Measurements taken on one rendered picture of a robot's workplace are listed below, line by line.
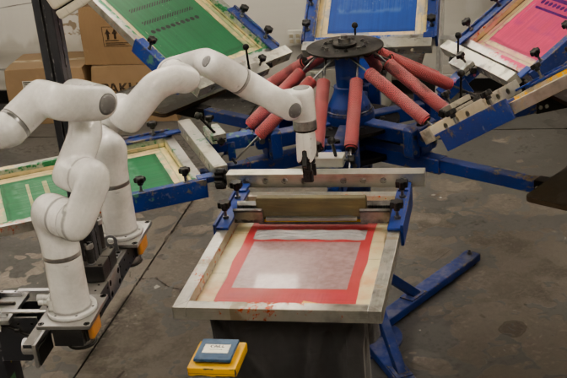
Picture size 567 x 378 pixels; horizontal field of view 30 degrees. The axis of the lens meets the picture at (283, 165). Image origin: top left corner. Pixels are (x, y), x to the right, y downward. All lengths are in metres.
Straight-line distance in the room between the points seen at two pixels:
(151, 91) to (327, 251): 0.75
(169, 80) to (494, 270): 2.55
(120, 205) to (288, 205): 0.62
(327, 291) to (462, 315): 1.81
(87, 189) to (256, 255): 0.89
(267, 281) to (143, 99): 0.64
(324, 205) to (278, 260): 0.27
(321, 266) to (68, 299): 0.84
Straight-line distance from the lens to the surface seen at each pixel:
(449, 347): 4.55
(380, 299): 2.90
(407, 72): 4.02
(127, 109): 2.98
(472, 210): 5.73
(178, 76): 2.97
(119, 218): 3.04
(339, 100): 4.10
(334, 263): 3.18
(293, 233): 3.38
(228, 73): 3.07
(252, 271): 3.18
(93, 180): 2.53
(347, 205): 3.36
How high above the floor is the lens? 2.42
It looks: 22 degrees down
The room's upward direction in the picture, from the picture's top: 6 degrees counter-clockwise
